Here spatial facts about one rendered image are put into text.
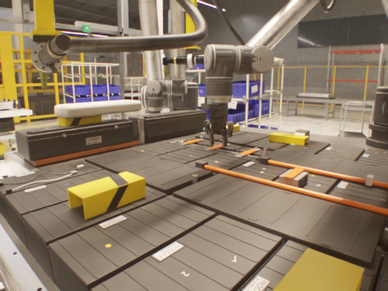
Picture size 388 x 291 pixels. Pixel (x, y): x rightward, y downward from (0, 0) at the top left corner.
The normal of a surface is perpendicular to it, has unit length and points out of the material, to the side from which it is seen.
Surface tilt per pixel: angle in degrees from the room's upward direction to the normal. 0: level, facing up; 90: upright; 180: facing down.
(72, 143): 90
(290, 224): 0
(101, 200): 90
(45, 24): 90
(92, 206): 90
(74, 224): 0
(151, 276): 0
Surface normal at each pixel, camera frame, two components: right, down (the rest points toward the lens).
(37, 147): 0.75, 0.15
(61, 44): 0.56, 0.18
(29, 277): 0.00, -0.97
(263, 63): 0.19, 0.22
